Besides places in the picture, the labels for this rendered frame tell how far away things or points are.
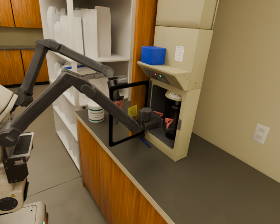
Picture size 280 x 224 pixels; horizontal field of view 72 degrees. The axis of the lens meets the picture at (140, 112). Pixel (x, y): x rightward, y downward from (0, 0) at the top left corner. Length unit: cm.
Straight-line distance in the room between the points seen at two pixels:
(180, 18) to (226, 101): 65
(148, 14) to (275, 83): 81
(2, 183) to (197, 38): 126
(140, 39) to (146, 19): 12
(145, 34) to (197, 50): 37
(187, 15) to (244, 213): 98
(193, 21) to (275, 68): 54
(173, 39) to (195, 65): 19
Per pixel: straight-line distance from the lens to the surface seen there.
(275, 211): 123
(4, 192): 137
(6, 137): 97
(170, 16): 115
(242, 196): 121
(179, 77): 97
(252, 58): 134
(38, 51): 137
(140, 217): 131
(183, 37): 106
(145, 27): 125
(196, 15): 102
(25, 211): 196
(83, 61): 127
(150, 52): 109
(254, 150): 144
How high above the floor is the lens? 171
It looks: 25 degrees down
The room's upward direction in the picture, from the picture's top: 5 degrees clockwise
